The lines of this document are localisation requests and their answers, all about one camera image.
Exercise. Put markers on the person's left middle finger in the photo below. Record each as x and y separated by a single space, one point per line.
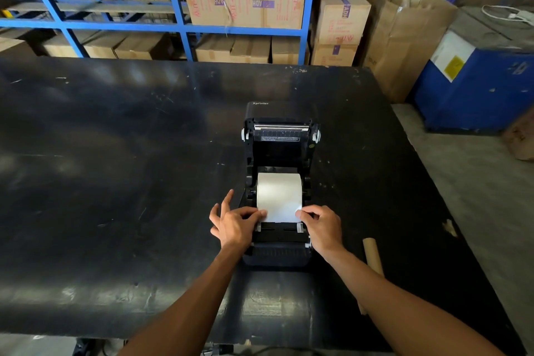
227 203

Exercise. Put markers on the large open cardboard carton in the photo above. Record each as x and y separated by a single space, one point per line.
406 40

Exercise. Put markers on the person's right forearm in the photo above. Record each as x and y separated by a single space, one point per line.
400 310

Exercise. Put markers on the person's right thumb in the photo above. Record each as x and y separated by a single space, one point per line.
303 216

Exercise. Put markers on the person's left forearm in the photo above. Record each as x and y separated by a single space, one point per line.
187 310

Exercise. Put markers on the blue machine cabinet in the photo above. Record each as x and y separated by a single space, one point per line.
479 84

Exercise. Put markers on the brown sack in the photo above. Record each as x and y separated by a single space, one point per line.
521 136

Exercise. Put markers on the black label printer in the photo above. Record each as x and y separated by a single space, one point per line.
278 147

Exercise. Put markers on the person's left thumb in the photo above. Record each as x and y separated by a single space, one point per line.
258 218

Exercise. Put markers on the white label paper roll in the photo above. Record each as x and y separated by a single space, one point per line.
279 195

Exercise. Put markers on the person's right hand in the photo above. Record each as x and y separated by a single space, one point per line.
325 232

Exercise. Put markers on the blue metal shelf rack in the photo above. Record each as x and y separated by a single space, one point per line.
175 28

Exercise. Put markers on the row of plain cardboard boxes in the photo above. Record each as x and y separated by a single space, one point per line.
144 47

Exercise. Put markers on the person's left little finger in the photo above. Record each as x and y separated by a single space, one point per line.
214 233

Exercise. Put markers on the person's left hand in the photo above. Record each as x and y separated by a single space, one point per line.
233 230

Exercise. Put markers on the brown cardboard tube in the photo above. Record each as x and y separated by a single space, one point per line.
372 253

